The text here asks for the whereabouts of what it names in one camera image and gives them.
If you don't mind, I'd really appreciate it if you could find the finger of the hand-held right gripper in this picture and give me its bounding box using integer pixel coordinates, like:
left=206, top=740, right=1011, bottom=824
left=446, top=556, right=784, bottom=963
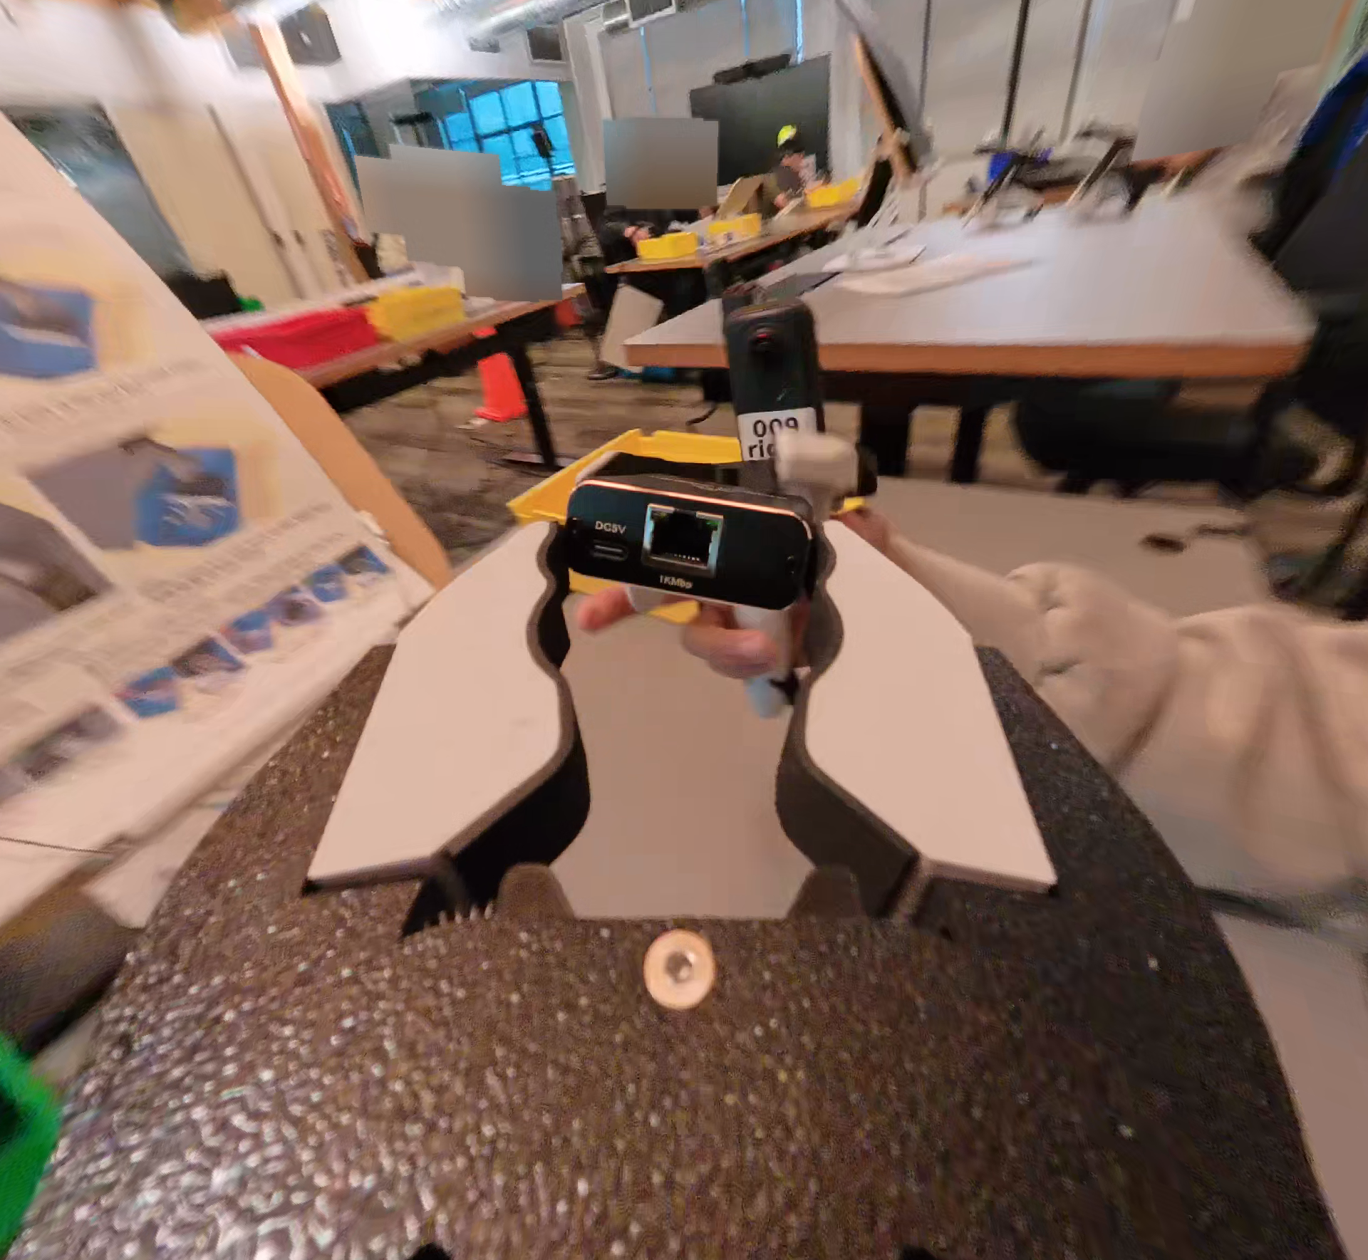
left=774, top=431, right=861, bottom=515

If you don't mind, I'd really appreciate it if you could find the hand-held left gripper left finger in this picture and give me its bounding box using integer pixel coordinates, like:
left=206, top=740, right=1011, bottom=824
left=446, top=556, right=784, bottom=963
left=308, top=522, right=591, bottom=887

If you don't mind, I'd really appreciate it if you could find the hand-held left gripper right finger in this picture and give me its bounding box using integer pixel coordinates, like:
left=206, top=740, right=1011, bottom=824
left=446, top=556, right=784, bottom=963
left=775, top=521, right=1060, bottom=917

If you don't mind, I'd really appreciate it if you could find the yellow plastic bin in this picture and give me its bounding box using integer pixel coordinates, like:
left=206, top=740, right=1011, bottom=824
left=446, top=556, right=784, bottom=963
left=507, top=428, right=867, bottom=625

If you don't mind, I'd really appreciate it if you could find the black ethernet splitter box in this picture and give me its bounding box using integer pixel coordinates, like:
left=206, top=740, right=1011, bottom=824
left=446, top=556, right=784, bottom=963
left=565, top=474, right=816, bottom=611

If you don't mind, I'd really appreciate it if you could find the green plastic bin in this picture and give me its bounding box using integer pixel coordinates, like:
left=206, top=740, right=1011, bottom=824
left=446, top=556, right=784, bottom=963
left=0, top=1035, right=59, bottom=1229

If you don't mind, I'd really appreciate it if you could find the person's right forearm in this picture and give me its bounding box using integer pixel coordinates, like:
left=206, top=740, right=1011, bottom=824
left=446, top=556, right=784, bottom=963
left=844, top=509, right=1368, bottom=903

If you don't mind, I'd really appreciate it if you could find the person's right hand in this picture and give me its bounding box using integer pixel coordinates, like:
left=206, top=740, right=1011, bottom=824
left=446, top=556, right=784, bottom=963
left=576, top=580, right=810, bottom=686

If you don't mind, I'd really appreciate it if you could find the black display screen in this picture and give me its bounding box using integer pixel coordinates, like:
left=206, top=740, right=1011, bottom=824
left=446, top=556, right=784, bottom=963
left=688, top=55, right=835, bottom=187

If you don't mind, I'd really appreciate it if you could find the orange traffic cone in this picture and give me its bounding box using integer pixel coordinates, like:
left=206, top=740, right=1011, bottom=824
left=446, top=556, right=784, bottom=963
left=473, top=325, right=530, bottom=423

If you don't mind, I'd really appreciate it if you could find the wooden instruction board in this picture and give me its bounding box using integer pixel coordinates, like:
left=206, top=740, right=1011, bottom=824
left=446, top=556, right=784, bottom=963
left=229, top=351, right=453, bottom=588
left=849, top=32, right=920, bottom=183

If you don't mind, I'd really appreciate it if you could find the wood-edged office table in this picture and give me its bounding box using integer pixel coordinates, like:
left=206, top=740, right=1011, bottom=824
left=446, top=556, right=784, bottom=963
left=623, top=207, right=1318, bottom=492
left=203, top=287, right=589, bottom=470

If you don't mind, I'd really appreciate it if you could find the yellow parts tray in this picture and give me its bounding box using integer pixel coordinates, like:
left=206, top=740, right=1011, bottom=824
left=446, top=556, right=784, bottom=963
left=369, top=286, right=466, bottom=342

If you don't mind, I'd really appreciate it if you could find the red parts tray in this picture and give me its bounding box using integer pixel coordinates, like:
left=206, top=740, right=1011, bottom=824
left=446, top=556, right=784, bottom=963
left=207, top=306, right=380, bottom=368

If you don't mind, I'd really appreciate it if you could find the printed instruction sheet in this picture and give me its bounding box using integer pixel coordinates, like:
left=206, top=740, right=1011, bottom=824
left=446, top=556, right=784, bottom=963
left=0, top=116, right=434, bottom=918

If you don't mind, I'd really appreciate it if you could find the black office chair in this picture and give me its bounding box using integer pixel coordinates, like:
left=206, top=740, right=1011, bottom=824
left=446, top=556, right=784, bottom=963
left=1015, top=149, right=1368, bottom=619

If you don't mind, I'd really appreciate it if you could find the blue jacket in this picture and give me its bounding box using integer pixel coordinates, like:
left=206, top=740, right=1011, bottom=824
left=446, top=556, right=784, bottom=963
left=1298, top=52, right=1368, bottom=171

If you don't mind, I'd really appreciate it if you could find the black wall speaker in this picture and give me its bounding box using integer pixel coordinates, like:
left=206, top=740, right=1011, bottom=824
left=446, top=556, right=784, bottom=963
left=280, top=4, right=343, bottom=66

